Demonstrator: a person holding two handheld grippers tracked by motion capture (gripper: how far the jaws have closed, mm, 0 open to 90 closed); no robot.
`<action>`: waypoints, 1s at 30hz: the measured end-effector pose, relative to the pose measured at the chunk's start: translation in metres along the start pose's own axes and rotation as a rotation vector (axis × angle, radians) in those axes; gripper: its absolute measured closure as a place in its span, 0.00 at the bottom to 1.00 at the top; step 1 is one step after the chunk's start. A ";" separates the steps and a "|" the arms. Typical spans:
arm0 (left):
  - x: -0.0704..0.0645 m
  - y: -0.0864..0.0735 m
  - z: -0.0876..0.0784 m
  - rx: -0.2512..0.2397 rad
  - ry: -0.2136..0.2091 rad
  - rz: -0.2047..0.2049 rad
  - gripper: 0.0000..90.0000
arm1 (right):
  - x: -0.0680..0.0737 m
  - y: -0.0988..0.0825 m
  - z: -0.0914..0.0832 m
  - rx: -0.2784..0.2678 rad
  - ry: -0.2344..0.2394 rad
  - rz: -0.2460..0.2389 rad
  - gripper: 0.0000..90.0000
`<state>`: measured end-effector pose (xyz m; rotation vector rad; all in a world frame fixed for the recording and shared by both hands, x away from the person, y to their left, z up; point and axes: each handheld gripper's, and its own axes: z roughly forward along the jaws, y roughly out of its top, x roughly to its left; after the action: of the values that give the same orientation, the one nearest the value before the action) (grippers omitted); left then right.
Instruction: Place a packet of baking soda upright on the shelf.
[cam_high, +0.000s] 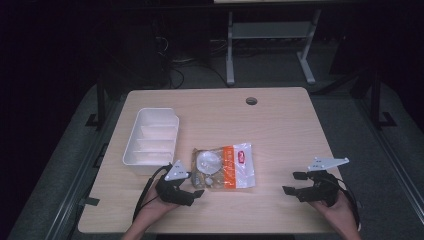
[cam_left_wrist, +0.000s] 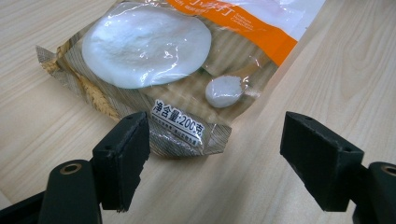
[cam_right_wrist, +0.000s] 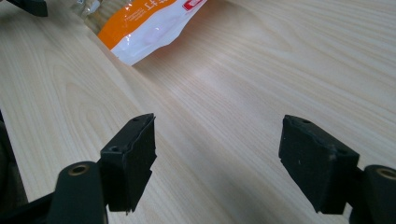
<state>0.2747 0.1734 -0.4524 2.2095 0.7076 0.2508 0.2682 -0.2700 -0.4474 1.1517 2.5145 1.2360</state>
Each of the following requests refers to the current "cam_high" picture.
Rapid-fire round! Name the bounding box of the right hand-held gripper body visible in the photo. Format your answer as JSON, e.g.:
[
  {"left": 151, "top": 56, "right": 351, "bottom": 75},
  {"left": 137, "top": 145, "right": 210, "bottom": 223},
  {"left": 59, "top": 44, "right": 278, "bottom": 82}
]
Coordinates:
[{"left": 295, "top": 156, "right": 350, "bottom": 208}]

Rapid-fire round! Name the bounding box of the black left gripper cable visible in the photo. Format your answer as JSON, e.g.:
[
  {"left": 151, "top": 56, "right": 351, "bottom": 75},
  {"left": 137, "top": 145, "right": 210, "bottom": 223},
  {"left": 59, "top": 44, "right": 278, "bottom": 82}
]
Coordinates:
[{"left": 132, "top": 164, "right": 174, "bottom": 224}]

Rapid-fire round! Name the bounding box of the black floor cable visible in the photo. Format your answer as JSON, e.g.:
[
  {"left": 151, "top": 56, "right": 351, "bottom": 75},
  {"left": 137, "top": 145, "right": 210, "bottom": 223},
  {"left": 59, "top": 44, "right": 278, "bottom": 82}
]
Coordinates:
[{"left": 168, "top": 59, "right": 232, "bottom": 90}]

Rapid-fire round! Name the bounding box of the black metal stand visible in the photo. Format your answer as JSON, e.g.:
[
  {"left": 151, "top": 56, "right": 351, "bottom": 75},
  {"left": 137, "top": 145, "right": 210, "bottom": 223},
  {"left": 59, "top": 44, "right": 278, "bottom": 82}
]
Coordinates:
[
  {"left": 369, "top": 69, "right": 398, "bottom": 130},
  {"left": 84, "top": 82, "right": 110, "bottom": 132}
]

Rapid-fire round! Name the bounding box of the white metal stand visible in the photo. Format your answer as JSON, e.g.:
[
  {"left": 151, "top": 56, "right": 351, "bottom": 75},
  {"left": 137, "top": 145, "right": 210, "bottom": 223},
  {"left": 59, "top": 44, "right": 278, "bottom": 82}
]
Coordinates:
[{"left": 225, "top": 8, "right": 323, "bottom": 87}]

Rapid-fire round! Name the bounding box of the person's left hand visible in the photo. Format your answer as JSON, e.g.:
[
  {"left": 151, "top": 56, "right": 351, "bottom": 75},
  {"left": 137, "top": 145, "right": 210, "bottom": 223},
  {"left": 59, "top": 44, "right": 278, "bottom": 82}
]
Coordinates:
[{"left": 139, "top": 181, "right": 182, "bottom": 222}]

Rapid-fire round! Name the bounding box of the person's right hand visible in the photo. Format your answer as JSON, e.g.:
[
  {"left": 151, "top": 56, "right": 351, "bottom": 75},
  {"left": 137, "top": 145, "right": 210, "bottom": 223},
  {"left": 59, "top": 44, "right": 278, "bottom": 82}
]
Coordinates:
[{"left": 308, "top": 190, "right": 360, "bottom": 232}]

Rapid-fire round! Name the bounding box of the grey table edge bracket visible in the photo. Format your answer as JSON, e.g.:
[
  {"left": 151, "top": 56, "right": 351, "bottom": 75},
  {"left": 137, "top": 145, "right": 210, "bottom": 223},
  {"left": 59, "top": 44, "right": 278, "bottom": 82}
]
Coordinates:
[{"left": 78, "top": 196, "right": 101, "bottom": 207}]

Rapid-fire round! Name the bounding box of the clear snack bag orange label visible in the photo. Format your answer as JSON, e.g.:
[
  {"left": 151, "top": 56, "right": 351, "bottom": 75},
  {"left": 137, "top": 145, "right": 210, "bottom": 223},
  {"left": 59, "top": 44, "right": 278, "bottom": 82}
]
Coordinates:
[{"left": 191, "top": 142, "right": 257, "bottom": 191}]

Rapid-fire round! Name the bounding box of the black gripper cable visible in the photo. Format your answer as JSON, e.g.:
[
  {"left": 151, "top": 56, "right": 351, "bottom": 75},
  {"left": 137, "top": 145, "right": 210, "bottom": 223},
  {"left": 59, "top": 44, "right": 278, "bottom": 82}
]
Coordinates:
[
  {"left": 132, "top": 164, "right": 174, "bottom": 224},
  {"left": 328, "top": 175, "right": 362, "bottom": 232}
]

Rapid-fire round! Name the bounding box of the grey floor rail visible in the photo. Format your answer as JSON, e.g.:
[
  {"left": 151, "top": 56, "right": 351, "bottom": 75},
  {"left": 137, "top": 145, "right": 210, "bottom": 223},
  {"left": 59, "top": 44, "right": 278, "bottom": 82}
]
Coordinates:
[
  {"left": 42, "top": 99, "right": 124, "bottom": 240},
  {"left": 352, "top": 96, "right": 424, "bottom": 216}
]

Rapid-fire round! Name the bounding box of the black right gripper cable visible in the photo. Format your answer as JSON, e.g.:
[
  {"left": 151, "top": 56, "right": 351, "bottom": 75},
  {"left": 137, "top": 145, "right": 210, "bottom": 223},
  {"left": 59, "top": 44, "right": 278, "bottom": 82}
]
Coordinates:
[{"left": 328, "top": 175, "right": 362, "bottom": 232}]

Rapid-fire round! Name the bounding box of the white divided plastic bin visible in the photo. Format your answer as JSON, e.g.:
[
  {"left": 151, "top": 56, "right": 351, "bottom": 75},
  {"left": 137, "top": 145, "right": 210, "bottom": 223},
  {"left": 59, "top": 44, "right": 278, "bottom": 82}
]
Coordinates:
[{"left": 122, "top": 107, "right": 180, "bottom": 176}]

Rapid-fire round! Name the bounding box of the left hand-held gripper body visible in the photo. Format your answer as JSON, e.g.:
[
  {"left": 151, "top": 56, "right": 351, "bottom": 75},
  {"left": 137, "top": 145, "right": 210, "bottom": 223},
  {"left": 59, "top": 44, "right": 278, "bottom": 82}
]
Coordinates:
[{"left": 155, "top": 159, "right": 196, "bottom": 207}]

